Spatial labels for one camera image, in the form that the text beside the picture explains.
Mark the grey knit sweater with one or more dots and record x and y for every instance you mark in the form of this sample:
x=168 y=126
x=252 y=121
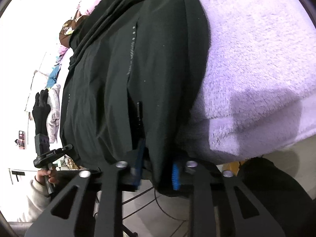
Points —
x=54 y=115

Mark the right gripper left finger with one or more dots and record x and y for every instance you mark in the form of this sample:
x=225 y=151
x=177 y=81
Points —
x=91 y=202

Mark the black folded clothes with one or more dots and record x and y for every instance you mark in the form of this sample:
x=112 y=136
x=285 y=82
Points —
x=41 y=110

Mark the red wall socket items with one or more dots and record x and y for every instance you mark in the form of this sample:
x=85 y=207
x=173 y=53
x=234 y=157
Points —
x=20 y=141

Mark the black jacket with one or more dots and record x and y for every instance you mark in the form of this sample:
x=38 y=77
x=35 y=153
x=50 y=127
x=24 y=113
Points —
x=136 y=69

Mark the purple bed sheet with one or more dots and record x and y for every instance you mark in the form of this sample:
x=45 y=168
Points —
x=258 y=92

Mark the floral rolled quilt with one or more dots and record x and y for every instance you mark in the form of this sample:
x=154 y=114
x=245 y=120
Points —
x=85 y=7

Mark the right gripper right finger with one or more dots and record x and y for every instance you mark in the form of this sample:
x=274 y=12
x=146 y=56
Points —
x=220 y=204

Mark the blue cushion orange patches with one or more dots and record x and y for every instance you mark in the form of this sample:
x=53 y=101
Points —
x=53 y=76

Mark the brown printed garment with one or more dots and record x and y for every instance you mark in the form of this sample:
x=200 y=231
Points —
x=68 y=28

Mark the person left hand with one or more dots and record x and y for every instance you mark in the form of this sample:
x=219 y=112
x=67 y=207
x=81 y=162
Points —
x=44 y=174

